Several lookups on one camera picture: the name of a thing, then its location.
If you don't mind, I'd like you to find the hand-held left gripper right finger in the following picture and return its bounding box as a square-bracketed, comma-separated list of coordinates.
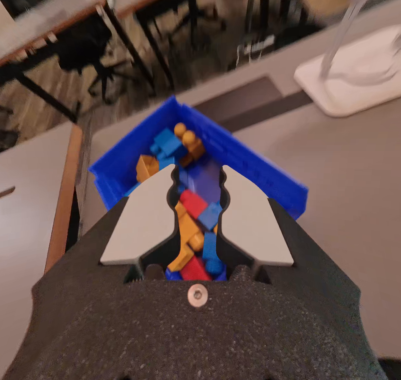
[216, 165, 295, 267]

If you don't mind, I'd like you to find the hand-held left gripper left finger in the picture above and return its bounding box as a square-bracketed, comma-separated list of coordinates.
[99, 164, 181, 266]

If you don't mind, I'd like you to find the pile of mega blocks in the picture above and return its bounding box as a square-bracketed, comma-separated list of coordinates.
[125, 123, 228, 282]

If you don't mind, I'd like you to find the blue plastic bin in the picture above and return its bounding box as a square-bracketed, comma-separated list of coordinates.
[88, 96, 309, 283]

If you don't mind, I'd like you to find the white base document stand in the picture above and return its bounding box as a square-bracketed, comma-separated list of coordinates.
[294, 0, 401, 118]

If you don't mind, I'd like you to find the black office chair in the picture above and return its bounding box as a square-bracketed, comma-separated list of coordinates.
[57, 15, 133, 105]

